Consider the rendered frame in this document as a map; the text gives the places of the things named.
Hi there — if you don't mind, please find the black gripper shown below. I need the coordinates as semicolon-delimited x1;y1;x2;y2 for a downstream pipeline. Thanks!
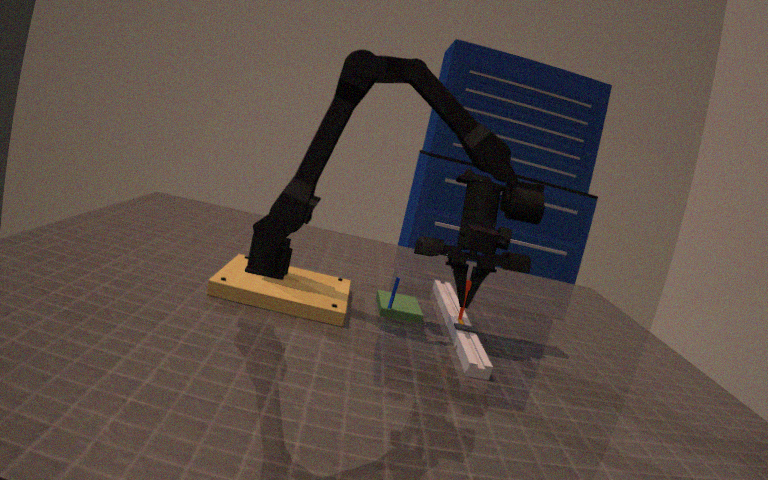
414;209;531;308

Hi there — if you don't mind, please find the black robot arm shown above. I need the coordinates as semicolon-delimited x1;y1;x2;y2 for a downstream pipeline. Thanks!
245;50;545;280

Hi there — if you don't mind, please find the green tray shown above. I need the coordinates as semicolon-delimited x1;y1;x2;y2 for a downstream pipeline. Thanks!
376;290;424;324

